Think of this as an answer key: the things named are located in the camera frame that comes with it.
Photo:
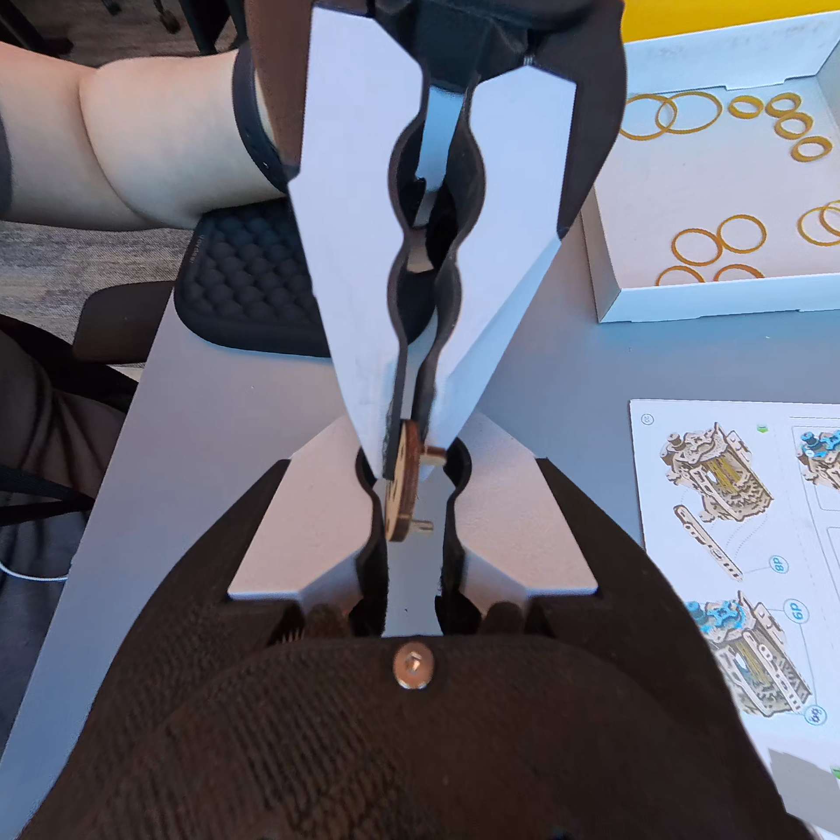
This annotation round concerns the dark chair armrest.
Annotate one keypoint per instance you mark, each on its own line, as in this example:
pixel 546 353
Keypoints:
pixel 124 321

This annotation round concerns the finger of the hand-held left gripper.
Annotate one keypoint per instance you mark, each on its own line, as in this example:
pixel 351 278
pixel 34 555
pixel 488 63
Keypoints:
pixel 348 197
pixel 518 197

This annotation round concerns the person's left forearm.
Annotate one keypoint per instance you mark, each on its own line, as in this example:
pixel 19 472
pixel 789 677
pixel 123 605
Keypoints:
pixel 39 131

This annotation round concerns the scattered yellow rubber bands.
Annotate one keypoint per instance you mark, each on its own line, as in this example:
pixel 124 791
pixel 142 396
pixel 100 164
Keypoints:
pixel 807 157

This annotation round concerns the dark trousers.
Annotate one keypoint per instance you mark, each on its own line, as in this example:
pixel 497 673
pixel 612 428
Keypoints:
pixel 39 426

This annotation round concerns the black padded mat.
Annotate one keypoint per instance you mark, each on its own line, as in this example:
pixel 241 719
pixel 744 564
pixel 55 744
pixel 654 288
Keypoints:
pixel 249 282

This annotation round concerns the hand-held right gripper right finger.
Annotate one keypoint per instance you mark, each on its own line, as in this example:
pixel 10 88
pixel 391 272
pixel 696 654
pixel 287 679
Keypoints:
pixel 518 525

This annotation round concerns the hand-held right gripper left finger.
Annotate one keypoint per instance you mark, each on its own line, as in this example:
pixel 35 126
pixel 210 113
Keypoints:
pixel 295 538

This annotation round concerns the grey desk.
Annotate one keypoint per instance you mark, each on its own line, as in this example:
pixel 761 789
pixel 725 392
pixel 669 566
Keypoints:
pixel 229 426

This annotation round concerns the round wooden disc with pegs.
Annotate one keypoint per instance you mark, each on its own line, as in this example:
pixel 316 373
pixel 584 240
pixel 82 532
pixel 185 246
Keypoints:
pixel 403 485

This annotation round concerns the white cardboard box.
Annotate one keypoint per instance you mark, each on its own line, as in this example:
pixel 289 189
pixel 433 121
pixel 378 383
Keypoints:
pixel 722 303

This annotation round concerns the white instruction booklet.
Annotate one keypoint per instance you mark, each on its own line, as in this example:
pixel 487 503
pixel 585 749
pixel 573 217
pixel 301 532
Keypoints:
pixel 649 472

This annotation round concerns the yellow plastic bin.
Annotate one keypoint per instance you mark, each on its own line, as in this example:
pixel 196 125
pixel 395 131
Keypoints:
pixel 722 16

